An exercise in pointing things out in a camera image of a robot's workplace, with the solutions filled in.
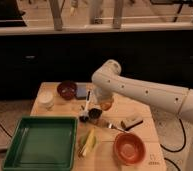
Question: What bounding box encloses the yellow-orange apple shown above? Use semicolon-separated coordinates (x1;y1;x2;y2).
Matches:
100;102;112;111

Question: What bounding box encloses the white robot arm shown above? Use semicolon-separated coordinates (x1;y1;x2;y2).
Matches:
91;59;193;171

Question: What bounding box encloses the green plastic tray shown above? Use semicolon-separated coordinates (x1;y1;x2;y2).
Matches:
2;116;77;171

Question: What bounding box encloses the small metal cup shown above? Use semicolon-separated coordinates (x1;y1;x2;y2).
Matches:
88;108;102;121

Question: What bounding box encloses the black and white block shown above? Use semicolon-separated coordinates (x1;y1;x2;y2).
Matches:
121;115;143;131

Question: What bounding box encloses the dark red bowl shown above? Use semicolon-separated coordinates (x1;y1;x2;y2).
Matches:
57;80;77;100

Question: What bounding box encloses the yellow green corn cob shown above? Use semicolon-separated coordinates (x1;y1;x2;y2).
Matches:
78;129;96;157

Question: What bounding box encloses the orange plastic bowl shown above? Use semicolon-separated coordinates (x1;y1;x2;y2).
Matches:
113;133;146;166

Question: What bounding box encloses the white cup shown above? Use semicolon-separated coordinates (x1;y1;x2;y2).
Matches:
37;91;54;108

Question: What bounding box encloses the white handled brush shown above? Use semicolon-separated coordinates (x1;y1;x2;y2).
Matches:
79;91;91;122

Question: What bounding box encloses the black cable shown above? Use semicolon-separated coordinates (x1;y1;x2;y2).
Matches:
160;118;188;154

